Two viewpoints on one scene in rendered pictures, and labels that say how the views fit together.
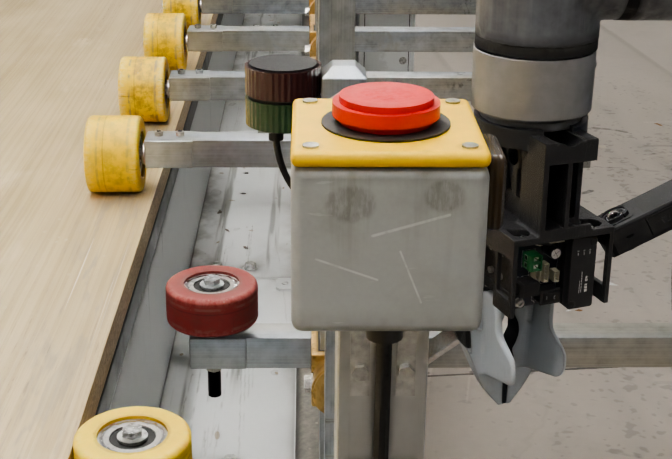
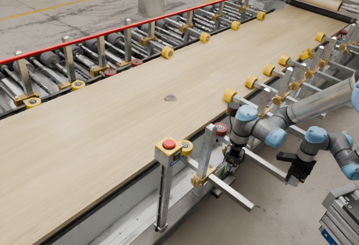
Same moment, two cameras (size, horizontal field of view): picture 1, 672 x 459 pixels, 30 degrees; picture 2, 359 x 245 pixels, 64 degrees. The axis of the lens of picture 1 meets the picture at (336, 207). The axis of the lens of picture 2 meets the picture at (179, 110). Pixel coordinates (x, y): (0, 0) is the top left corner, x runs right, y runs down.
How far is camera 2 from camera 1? 0.74 m
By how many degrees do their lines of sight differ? 38
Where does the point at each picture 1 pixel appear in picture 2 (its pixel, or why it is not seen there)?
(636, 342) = (277, 174)
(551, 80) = (236, 137)
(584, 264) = (235, 162)
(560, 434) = (335, 175)
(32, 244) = (206, 105)
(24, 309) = (194, 117)
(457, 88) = not seen: hidden behind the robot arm
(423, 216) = (163, 156)
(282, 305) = not seen: hidden behind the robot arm
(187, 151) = (239, 101)
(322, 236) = (156, 152)
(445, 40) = not seen: hidden behind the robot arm
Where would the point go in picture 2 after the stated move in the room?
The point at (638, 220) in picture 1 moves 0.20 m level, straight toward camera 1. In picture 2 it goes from (282, 157) to (250, 172)
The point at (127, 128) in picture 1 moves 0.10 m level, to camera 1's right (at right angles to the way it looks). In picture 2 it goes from (231, 93) to (245, 101)
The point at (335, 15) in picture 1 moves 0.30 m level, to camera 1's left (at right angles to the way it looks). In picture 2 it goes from (265, 94) to (220, 70)
